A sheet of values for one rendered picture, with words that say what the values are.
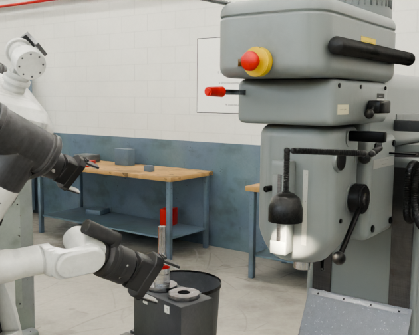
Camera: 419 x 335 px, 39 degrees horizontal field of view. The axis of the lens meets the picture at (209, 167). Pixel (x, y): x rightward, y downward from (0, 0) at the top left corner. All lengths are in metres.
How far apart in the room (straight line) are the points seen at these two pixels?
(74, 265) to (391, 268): 0.91
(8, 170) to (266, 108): 0.56
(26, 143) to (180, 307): 0.66
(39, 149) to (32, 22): 7.78
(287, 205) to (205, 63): 5.63
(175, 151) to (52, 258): 5.78
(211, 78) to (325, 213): 5.46
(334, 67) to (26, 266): 0.77
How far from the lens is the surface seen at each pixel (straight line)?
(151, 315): 1.74
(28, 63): 1.38
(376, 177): 1.52
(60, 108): 8.49
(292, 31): 1.20
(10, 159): 1.22
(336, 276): 1.87
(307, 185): 1.33
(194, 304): 1.66
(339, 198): 1.38
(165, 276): 1.75
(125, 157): 7.17
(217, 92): 1.26
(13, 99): 1.38
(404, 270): 1.78
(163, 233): 1.73
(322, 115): 1.27
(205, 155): 6.79
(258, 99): 1.34
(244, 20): 1.26
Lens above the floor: 1.68
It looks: 7 degrees down
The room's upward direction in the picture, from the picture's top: 1 degrees clockwise
